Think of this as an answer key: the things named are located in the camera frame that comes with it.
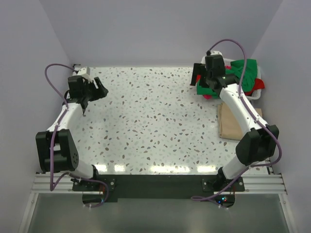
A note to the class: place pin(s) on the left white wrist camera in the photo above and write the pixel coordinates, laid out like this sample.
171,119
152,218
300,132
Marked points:
85,73

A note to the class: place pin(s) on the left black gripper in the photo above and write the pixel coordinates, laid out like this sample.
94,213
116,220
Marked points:
102,90

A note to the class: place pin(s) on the pink t shirt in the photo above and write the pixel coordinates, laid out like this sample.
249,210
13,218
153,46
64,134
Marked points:
209,93

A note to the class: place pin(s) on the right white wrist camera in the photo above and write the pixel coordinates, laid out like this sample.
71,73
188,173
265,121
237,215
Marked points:
215,52

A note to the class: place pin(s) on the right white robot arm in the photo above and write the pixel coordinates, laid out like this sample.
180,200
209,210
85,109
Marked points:
259,139

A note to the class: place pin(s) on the folded beige t shirt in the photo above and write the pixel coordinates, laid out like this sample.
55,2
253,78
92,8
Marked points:
229,127

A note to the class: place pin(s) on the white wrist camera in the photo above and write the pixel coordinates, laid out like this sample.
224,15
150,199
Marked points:
215,52
85,73

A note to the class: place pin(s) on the red t shirt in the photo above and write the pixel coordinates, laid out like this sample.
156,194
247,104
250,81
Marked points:
259,85

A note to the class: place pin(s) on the aluminium frame rail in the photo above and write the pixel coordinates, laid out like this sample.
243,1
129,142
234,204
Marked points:
254,184

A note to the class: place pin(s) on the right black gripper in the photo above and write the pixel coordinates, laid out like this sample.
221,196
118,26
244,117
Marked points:
198,69

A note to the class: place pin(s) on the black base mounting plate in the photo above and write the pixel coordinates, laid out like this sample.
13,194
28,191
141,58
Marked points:
111,188

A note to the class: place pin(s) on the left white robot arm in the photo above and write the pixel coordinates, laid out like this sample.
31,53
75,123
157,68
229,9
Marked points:
56,148

